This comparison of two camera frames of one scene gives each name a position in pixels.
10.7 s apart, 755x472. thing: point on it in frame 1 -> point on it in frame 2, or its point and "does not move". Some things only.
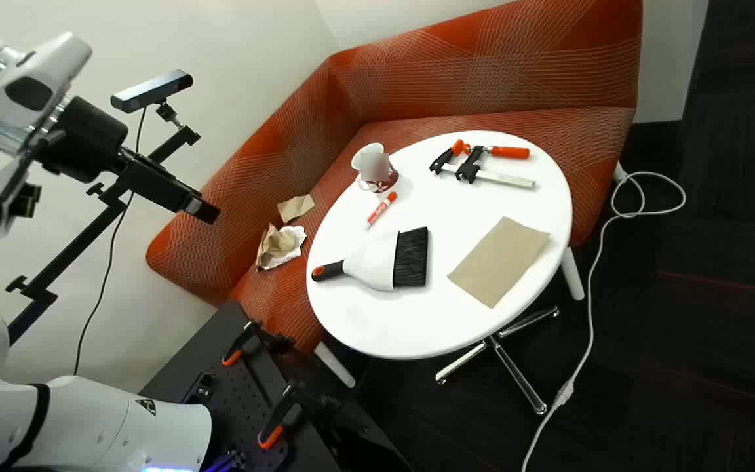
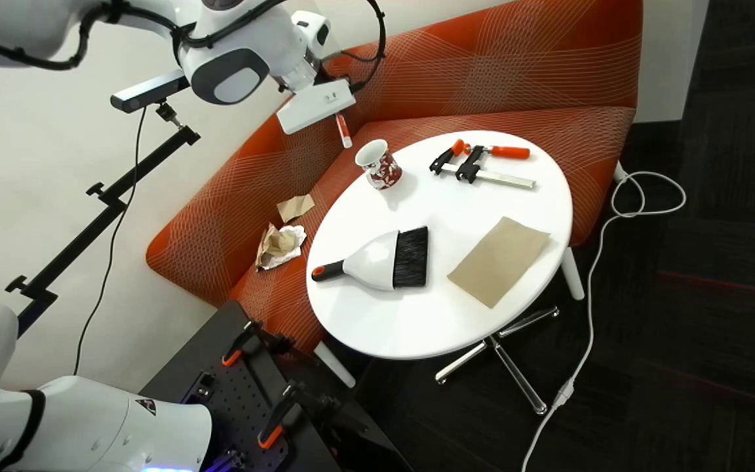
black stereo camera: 151,92 does not move
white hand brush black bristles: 399,260 does not move
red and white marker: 380,207 -> 346,143
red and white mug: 375,169 does not move
